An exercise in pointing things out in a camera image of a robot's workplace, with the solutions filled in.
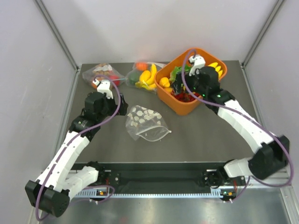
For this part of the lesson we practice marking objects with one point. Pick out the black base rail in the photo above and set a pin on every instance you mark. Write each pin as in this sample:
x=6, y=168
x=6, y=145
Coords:
x=165, y=178

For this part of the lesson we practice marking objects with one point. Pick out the fake yellow pear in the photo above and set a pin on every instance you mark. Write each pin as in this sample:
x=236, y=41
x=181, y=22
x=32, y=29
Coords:
x=164, y=82

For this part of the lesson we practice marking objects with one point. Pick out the clear bag with nuts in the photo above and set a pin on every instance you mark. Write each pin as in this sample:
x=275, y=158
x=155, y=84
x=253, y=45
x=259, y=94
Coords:
x=97, y=71

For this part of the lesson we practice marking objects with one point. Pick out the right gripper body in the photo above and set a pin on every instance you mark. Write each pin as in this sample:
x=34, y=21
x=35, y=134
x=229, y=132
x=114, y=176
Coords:
x=193, y=83

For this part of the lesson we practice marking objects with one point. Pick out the orange plastic bin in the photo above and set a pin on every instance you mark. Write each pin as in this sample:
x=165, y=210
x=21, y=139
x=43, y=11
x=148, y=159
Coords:
x=180, y=107

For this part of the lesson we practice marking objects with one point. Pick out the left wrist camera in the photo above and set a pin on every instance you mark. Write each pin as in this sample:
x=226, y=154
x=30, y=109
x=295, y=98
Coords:
x=104, y=87

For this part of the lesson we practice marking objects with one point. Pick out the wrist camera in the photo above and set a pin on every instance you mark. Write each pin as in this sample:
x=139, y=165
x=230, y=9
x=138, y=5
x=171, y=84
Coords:
x=104, y=87
x=197, y=62

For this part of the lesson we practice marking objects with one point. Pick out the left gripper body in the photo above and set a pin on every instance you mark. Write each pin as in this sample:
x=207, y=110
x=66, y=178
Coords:
x=110, y=107

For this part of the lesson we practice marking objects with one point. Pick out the fake green lettuce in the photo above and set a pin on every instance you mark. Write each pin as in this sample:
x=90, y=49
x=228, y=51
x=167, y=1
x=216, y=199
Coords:
x=177, y=70

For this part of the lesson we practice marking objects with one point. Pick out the fake yellow banana bunch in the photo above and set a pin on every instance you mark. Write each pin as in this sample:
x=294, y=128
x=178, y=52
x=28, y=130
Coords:
x=217, y=68

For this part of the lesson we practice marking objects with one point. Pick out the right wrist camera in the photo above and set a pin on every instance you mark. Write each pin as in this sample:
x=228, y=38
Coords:
x=197, y=62

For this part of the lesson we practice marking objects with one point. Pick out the polka dot zip bag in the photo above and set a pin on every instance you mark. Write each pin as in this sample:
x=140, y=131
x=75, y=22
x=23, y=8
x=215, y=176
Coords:
x=146, y=123

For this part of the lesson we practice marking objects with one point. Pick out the fake red apple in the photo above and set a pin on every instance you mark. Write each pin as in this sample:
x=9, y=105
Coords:
x=114, y=78

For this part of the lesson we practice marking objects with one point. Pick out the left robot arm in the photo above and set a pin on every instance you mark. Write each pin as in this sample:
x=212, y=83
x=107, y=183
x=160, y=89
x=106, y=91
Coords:
x=52, y=191

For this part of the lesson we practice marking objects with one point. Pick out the clear bag with bananas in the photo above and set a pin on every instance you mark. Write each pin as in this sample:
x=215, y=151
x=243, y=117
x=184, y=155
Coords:
x=142, y=76

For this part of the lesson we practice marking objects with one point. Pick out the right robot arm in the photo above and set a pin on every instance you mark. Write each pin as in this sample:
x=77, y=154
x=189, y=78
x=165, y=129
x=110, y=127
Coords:
x=269, y=150

